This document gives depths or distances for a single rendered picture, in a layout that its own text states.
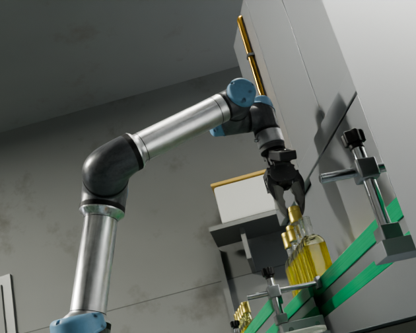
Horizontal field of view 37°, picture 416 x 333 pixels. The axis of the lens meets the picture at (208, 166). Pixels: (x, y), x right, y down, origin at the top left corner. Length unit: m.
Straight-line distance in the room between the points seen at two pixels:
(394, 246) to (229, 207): 3.43
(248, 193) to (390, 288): 3.18
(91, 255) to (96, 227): 0.07
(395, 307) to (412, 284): 0.08
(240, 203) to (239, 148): 0.82
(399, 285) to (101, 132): 4.34
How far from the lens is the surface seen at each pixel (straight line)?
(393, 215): 1.01
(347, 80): 1.50
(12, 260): 5.08
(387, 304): 1.06
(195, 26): 4.64
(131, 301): 4.68
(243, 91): 1.58
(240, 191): 4.18
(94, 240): 1.53
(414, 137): 0.52
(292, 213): 1.62
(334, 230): 1.73
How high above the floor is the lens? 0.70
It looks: 23 degrees up
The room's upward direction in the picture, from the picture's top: 14 degrees counter-clockwise
